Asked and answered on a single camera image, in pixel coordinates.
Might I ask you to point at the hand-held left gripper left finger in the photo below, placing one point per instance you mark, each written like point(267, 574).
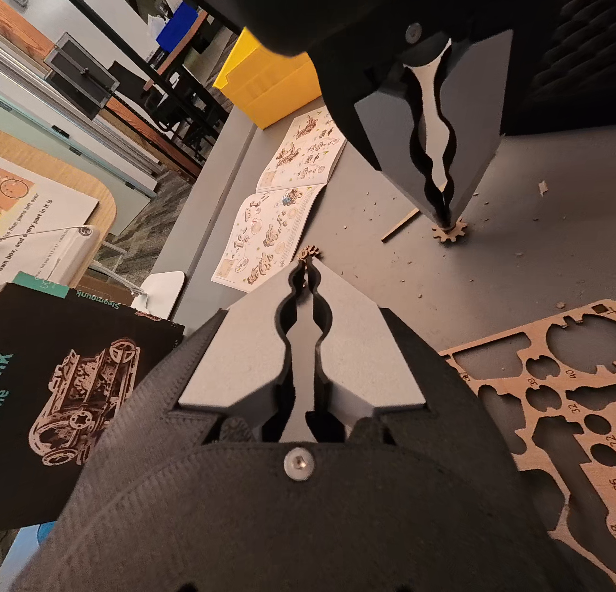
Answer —
point(236, 361)

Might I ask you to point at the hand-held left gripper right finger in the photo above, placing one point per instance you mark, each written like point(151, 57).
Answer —
point(370, 361)

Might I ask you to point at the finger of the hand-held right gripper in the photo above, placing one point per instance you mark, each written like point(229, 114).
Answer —
point(390, 130)
point(481, 106)

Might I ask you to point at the small wooden gear assembly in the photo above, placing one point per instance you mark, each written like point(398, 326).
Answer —
point(447, 233)

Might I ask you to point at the wooden gear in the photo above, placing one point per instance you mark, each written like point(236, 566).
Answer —
point(308, 253)

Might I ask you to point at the punched-out wooden parts sheet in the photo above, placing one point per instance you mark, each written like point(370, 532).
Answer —
point(510, 356)

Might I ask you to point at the black model kit box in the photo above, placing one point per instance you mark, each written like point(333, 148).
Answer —
point(43, 341)

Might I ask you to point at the thin wooden stick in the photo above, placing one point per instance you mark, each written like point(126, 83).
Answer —
point(399, 225)

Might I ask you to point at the black ribbed wrist rest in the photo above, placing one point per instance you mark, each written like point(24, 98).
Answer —
point(577, 72)

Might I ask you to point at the yellow plastic bin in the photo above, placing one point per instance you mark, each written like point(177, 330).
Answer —
point(269, 86)

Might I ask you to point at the illustrated instruction booklet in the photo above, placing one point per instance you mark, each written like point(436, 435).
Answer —
point(269, 236)

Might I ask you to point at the blue plastic bin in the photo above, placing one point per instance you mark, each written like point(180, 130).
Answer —
point(178, 26)

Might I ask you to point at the round wooden table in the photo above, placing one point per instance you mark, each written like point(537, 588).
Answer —
point(103, 202)

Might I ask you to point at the black square metal plate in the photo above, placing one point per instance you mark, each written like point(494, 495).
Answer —
point(82, 74)

